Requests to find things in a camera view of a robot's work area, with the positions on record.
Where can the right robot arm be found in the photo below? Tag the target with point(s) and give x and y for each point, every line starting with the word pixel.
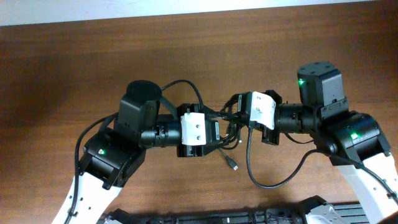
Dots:
pixel 354 142

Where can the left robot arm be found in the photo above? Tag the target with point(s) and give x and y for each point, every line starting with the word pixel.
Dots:
pixel 145 119

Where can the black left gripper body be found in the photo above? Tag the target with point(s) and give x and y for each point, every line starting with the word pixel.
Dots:
pixel 186 150

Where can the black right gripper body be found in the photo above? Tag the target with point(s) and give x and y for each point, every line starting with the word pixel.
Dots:
pixel 244 106

